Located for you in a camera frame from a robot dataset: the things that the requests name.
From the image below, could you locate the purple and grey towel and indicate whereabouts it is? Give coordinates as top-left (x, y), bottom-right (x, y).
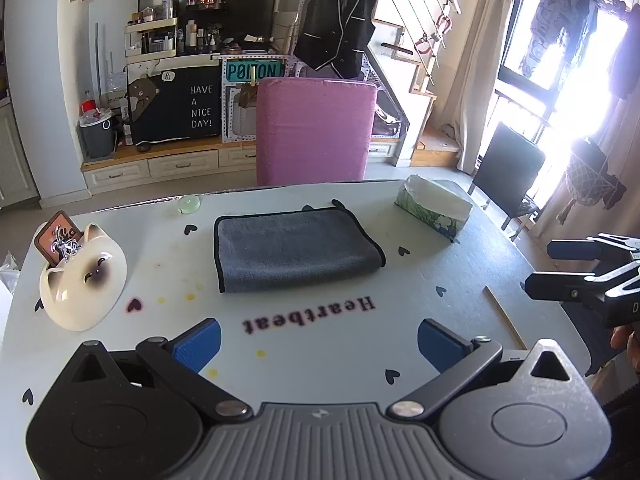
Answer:
top-left (213, 200), bottom-right (386, 294)

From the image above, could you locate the person's right hand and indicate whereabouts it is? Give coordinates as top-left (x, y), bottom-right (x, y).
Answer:
top-left (610, 325), bottom-right (638, 359)

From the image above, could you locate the wooden stick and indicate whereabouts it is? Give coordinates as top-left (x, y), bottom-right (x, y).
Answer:
top-left (483, 286), bottom-right (528, 350)

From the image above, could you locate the black side chair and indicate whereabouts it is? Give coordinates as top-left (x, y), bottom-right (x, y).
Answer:
top-left (468, 122), bottom-right (546, 231)

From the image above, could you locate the white cat ceramic holder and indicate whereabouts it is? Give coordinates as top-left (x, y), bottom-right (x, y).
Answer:
top-left (39, 223), bottom-right (128, 332)

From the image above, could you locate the green tissue pack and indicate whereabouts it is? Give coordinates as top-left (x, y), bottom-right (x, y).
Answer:
top-left (395, 174), bottom-right (473, 242)

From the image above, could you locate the small green round dish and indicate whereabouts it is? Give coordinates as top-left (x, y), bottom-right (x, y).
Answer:
top-left (178, 195), bottom-right (201, 214)

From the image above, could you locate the brown card in holder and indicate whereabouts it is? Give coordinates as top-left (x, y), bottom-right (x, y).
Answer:
top-left (34, 210), bottom-right (84, 268)

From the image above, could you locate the low white drawer bench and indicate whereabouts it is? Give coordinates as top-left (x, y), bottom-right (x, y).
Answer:
top-left (81, 138), bottom-right (397, 194)

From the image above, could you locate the grey trash bin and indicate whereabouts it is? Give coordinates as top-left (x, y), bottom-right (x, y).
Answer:
top-left (78, 99), bottom-right (117, 159)

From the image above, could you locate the black have a nice day cabinet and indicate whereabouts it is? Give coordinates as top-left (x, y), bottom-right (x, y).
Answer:
top-left (128, 65), bottom-right (222, 145)

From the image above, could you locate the pink chair back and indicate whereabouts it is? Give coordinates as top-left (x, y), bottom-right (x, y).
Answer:
top-left (256, 77), bottom-right (378, 186)

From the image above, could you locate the teal poison sign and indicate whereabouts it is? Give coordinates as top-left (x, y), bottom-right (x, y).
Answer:
top-left (226, 60), bottom-right (284, 84)

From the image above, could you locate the cream tiered shelf rack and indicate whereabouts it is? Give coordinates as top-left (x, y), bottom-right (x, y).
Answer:
top-left (124, 18), bottom-right (178, 65)

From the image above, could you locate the black vest on hanger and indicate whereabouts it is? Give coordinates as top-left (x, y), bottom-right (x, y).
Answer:
top-left (294, 0), bottom-right (378, 79)

